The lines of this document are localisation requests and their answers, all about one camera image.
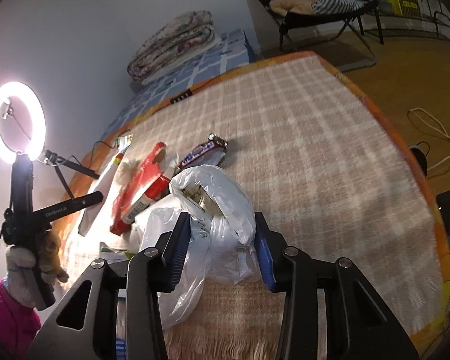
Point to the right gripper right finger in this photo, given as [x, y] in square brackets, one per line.
[262, 244]

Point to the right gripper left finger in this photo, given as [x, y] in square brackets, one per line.
[174, 251]

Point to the white plastic bag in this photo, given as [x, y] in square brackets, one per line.
[221, 247]

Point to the brown candy bar wrapper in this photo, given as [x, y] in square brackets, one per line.
[211, 152]

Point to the gloved left hand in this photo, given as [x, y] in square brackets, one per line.
[20, 278]

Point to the red snack wrapper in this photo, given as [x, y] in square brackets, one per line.
[146, 185]

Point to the black tripod stand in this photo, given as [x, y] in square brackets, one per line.
[51, 159]

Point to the beige plaid blanket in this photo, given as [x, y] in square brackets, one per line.
[285, 164]

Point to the orange floral bed sheet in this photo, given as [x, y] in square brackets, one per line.
[397, 138]

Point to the blue checked bed sheet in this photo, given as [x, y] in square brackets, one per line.
[232, 51]

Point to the folded floral quilt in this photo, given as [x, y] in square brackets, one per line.
[189, 32]

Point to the tan cloth on chair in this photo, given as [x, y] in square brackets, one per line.
[284, 7]

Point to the striped cloth on chair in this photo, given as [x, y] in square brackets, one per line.
[332, 7]

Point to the black folding chair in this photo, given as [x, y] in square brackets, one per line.
[294, 21]

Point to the yellow crate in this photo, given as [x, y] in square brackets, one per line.
[406, 8]

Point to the black metal clothes rack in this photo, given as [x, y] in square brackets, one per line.
[429, 15]

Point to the white ring light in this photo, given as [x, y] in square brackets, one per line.
[36, 135]

